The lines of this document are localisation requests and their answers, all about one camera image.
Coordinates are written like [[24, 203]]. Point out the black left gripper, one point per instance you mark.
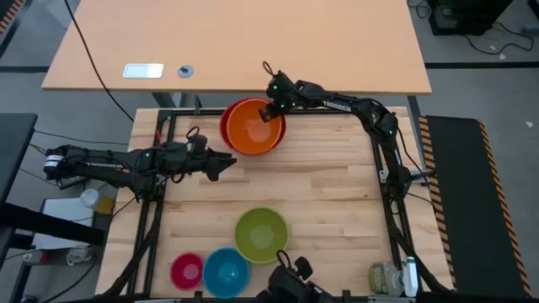
[[185, 159]]

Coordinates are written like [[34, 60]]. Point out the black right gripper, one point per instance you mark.
[[281, 94]]

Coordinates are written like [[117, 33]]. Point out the orange bowl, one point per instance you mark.
[[252, 130]]

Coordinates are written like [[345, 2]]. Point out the green bowl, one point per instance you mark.
[[261, 235]]

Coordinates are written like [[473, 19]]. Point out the blue bowl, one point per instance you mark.
[[226, 273]]

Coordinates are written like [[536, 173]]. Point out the small pink bowl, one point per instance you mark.
[[187, 272]]

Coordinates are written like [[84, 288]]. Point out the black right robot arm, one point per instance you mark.
[[379, 120]]

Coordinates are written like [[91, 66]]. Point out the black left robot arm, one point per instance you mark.
[[105, 165]]

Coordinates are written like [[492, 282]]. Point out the large red bowl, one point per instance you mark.
[[223, 126]]

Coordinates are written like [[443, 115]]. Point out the beige wooden desk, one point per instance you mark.
[[252, 38]]

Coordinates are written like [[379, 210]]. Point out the grey round desk grommet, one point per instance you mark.
[[185, 71]]

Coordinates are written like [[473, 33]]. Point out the white flat card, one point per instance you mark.
[[143, 71]]

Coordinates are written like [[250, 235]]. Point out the yellow floor object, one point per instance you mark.
[[105, 205]]

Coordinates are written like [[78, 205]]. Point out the clear plastic cup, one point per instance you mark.
[[89, 198]]

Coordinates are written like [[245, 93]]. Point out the white flat box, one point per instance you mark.
[[59, 219]]

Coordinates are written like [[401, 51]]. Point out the clear plastic water bottle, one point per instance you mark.
[[385, 278]]

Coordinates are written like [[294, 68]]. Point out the black side table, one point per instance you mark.
[[14, 143]]

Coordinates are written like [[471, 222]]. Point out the black hazard-striped floor mat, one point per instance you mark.
[[467, 202]]

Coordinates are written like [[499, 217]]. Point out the white spray bottle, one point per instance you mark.
[[410, 278]]

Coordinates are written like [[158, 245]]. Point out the black computer case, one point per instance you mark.
[[467, 14]]

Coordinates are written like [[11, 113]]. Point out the black aluminium table frame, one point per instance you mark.
[[168, 122]]

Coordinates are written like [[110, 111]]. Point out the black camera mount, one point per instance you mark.
[[290, 282]]

